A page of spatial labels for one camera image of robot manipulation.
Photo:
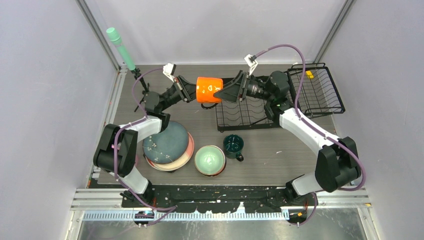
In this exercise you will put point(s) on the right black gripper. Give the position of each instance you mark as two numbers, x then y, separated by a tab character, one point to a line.
231	93

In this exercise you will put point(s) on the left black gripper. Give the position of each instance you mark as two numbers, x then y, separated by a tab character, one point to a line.
186	90

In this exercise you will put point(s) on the orange mug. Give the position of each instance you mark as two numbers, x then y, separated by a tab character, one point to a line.
206	87

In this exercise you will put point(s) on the black wire dish rack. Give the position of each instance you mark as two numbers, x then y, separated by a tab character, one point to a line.
253	113

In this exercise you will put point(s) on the dark green mug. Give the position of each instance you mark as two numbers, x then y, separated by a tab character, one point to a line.
233	145

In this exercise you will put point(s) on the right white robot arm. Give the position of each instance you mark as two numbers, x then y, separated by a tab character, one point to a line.
337	162

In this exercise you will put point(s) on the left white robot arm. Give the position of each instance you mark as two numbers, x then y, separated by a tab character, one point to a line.
116	152

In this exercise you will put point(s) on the blue floral plate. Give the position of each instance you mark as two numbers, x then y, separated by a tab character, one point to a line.
167	146

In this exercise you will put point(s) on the cream bowl red rim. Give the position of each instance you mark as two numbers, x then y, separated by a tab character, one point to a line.
212	173

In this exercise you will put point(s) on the yellow block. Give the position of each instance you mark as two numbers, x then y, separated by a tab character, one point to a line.
309	74

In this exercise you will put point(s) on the pink cream plate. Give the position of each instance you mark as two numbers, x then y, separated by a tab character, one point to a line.
177	164

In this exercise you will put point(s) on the green microphone on tripod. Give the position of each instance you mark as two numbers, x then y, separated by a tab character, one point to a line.
115	38

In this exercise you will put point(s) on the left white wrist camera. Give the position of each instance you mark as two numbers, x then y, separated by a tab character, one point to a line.
168	70

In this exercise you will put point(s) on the black wire rack side tray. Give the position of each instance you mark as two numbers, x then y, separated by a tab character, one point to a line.
319	96

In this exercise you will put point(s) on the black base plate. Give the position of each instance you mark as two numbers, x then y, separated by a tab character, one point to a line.
217	199

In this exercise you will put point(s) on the aluminium frame rail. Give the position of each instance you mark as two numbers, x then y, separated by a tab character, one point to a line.
99	204

